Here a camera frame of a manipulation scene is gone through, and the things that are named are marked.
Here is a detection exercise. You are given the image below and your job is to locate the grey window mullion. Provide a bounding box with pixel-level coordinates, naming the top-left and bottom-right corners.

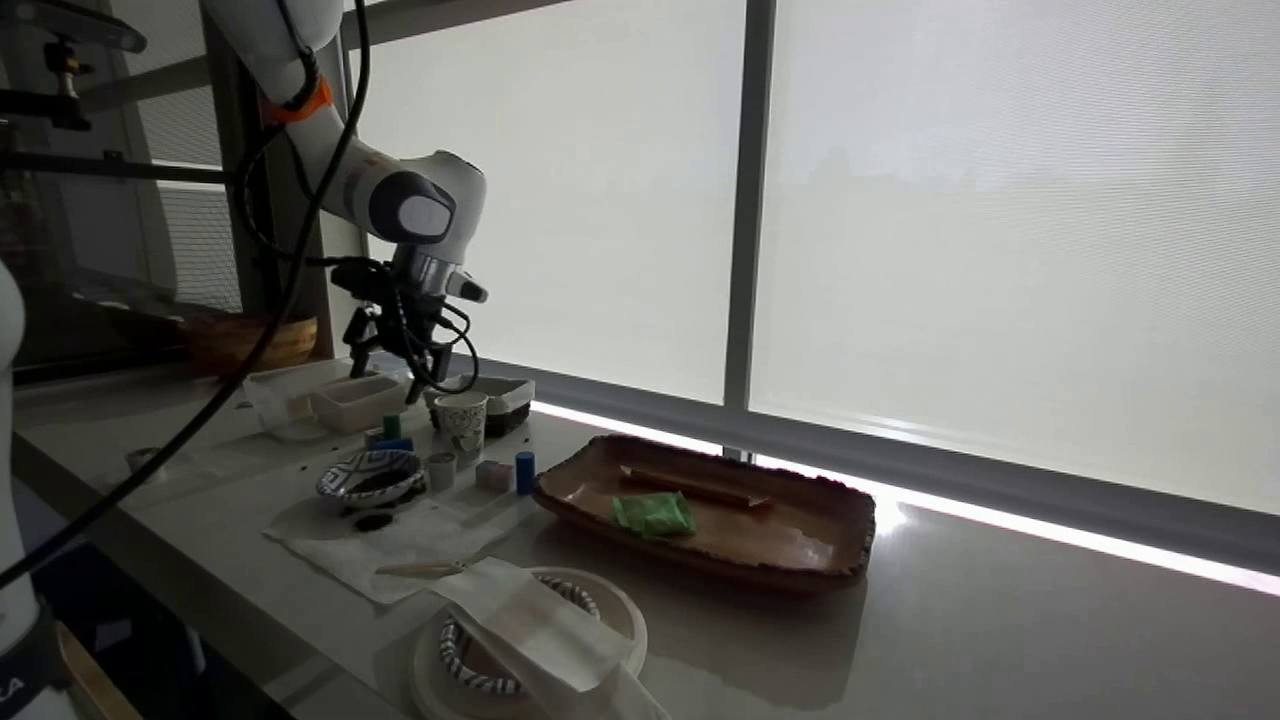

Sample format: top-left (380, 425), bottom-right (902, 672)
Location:
top-left (719, 0), bottom-right (778, 462)

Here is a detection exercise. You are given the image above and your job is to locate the brown wooden tray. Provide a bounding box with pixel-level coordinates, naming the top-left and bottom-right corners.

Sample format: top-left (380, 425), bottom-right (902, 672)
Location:
top-left (533, 433), bottom-right (881, 592)

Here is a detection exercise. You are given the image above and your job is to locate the white patterned paper cup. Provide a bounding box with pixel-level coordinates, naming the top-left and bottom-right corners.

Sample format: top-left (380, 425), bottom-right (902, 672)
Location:
top-left (428, 387), bottom-right (492, 472)

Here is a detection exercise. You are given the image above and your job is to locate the grey rectangular food tray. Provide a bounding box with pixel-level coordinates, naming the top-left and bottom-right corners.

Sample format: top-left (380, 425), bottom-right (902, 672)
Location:
top-left (456, 371), bottom-right (539, 439)

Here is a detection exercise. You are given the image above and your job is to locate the wooden plank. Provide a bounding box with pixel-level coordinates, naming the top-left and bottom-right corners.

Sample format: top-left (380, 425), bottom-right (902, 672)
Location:
top-left (45, 616), bottom-right (144, 720)

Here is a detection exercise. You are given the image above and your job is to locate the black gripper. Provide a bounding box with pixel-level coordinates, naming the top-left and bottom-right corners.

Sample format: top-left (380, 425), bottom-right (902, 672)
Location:
top-left (333, 254), bottom-right (465, 402)

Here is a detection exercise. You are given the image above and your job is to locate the green packet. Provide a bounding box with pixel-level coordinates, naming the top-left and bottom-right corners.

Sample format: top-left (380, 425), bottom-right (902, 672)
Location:
top-left (608, 487), bottom-right (698, 544)

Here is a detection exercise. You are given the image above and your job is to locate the folded white napkin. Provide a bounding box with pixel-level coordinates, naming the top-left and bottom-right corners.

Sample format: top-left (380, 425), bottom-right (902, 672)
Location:
top-left (432, 557), bottom-right (631, 696)

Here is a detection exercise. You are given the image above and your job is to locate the black camera on stand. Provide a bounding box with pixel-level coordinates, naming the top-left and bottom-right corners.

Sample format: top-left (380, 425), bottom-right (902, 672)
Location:
top-left (0, 33), bottom-right (96, 134)

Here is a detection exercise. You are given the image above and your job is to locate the wooden bowl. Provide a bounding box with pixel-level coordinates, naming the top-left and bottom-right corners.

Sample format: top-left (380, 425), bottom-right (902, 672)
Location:
top-left (175, 313), bottom-right (323, 376)

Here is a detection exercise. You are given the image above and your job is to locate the white roller blind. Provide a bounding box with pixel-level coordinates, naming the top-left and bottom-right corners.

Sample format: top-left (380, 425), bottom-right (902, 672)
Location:
top-left (351, 0), bottom-right (746, 408)
top-left (746, 0), bottom-right (1280, 519)

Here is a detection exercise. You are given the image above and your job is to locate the brown wooden stick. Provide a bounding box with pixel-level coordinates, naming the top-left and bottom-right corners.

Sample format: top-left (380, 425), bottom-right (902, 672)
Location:
top-left (617, 459), bottom-right (776, 517)

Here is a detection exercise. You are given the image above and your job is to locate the white paper towel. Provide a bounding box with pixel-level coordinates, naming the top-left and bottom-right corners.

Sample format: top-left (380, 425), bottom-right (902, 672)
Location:
top-left (257, 455), bottom-right (537, 611)

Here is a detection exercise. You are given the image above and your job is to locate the white rectangular box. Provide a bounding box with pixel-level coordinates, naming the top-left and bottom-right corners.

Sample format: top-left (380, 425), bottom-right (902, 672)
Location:
top-left (310, 371), bottom-right (411, 433)

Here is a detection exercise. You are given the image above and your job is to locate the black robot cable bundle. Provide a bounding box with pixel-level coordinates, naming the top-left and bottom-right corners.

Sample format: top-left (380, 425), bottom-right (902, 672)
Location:
top-left (0, 0), bottom-right (486, 592)

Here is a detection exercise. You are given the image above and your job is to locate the orange cable strap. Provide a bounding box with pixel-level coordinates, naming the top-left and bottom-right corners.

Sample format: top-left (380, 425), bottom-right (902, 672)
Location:
top-left (257, 78), bottom-right (335, 131)

